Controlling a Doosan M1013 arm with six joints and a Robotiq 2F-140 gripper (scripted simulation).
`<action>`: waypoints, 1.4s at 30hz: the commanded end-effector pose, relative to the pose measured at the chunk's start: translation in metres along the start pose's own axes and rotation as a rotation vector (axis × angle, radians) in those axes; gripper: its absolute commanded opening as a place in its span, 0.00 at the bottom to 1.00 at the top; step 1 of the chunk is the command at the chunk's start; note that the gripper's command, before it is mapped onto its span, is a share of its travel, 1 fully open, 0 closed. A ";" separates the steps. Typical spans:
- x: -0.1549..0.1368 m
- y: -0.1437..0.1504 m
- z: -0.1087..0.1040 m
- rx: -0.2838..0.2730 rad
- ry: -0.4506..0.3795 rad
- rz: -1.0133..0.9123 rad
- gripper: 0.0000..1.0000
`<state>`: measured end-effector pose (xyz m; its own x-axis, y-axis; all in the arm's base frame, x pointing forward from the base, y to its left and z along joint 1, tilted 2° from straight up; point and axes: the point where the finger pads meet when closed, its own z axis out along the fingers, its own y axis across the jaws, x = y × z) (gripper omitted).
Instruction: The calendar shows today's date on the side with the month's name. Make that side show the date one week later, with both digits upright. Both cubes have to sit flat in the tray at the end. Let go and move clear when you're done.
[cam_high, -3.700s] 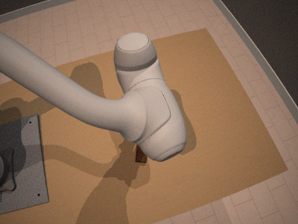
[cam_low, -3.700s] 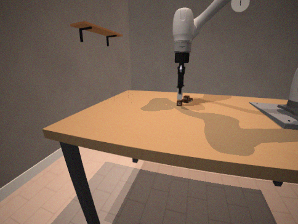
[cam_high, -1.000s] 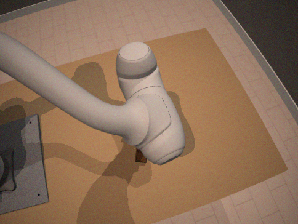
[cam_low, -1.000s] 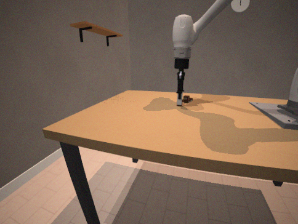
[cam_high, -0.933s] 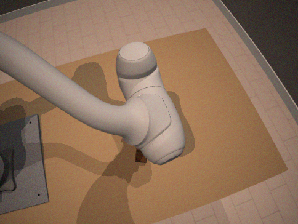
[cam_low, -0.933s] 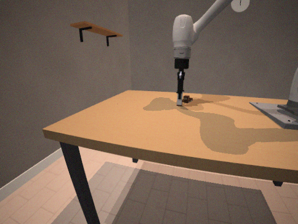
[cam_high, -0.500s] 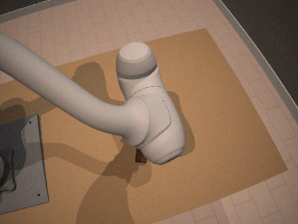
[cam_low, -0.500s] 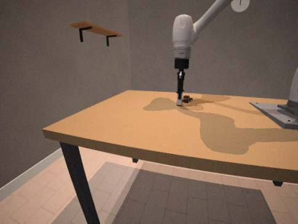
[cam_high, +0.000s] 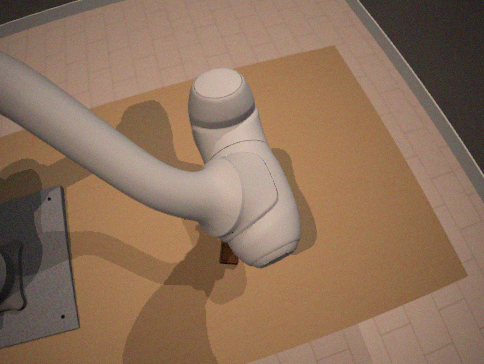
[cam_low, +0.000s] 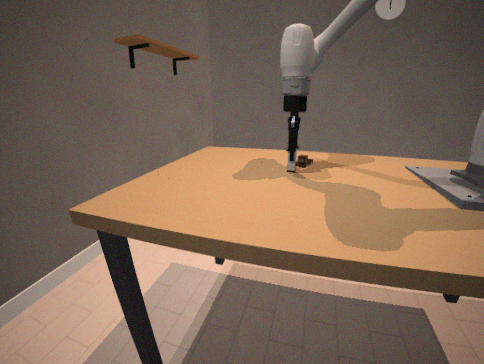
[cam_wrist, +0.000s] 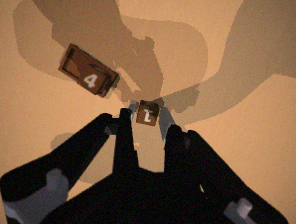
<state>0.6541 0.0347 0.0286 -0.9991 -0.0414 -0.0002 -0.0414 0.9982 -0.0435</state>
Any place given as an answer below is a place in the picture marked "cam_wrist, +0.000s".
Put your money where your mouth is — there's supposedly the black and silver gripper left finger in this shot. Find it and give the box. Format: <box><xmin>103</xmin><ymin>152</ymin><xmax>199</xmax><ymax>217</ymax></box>
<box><xmin>0</xmin><ymin>100</ymin><xmax>146</xmax><ymax>224</ymax></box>

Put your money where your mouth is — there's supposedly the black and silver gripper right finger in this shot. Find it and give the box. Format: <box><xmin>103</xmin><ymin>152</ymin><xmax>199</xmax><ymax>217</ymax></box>
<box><xmin>158</xmin><ymin>106</ymin><xmax>289</xmax><ymax>224</ymax></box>

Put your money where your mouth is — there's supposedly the brown wooden calendar tray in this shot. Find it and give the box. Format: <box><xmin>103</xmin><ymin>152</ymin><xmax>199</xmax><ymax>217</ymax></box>
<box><xmin>58</xmin><ymin>44</ymin><xmax>119</xmax><ymax>98</ymax></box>

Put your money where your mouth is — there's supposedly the brown number cube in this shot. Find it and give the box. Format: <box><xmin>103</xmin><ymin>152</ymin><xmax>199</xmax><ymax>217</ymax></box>
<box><xmin>77</xmin><ymin>64</ymin><xmax>112</xmax><ymax>95</ymax></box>
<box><xmin>136</xmin><ymin>100</ymin><xmax>160</xmax><ymax>126</ymax></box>

